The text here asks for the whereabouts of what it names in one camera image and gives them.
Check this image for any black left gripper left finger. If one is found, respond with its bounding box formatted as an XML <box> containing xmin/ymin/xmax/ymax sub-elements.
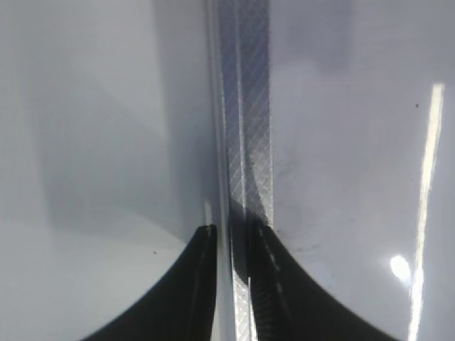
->
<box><xmin>86</xmin><ymin>224</ymin><xmax>218</xmax><ymax>340</ymax></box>

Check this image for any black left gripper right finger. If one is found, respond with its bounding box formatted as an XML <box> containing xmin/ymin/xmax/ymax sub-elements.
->
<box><xmin>247</xmin><ymin>220</ymin><xmax>392</xmax><ymax>340</ymax></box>

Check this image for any white framed whiteboard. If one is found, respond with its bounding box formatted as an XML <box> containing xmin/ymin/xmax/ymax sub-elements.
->
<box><xmin>209</xmin><ymin>1</ymin><xmax>454</xmax><ymax>340</ymax></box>

